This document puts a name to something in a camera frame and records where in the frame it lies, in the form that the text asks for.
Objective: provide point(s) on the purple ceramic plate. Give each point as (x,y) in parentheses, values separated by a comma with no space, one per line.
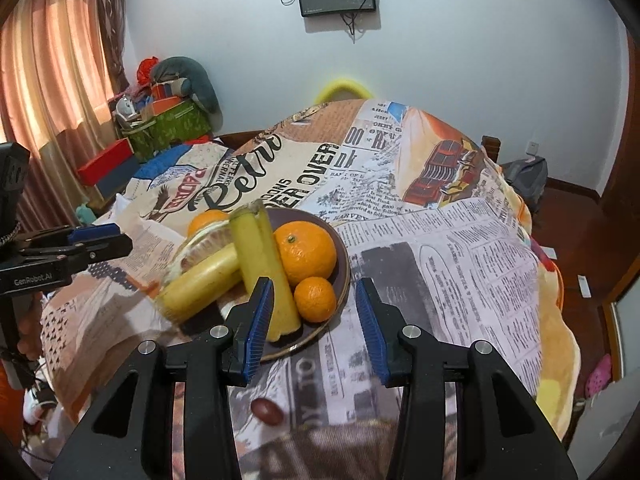
(308,333)

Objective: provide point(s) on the grey backpack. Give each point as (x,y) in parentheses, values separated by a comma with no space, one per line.
(528,177)

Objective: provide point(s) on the medium orange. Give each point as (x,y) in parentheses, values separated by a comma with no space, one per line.
(205,219)

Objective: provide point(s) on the pomelo segment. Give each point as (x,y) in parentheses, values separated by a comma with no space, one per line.
(197,247)

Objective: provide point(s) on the grey plush toy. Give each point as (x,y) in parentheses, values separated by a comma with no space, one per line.
(188,78)

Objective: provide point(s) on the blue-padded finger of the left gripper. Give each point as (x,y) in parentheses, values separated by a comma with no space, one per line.
(78,248)

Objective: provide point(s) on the green storage box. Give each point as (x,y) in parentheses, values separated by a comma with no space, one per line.
(184,122)

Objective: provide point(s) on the large orange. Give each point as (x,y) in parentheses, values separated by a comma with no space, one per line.
(306,251)

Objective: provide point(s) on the red and blue box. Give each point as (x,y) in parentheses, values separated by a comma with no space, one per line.
(110,171)

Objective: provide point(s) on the orange striped curtain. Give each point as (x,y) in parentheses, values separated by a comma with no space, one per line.
(55,89)

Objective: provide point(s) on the yellow banana front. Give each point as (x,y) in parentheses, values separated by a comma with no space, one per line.
(199,287)

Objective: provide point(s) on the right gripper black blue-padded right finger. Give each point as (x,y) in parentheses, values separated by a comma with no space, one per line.
(502,434)

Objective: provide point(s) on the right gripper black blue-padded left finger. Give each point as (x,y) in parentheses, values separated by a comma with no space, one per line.
(127,431)

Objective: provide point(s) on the red plush toy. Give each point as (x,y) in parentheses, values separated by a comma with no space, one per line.
(143,73)

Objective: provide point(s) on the dark red grape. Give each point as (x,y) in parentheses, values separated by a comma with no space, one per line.
(267,411)

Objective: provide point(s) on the yellow-green banana back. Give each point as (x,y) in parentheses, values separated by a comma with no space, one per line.
(259,257)

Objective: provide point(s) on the newspaper print blanket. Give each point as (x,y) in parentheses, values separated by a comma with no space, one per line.
(421,211)

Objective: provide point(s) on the small orange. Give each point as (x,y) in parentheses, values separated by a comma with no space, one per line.
(315,300)

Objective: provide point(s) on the pink slipper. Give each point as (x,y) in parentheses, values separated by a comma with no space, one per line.
(599,377)

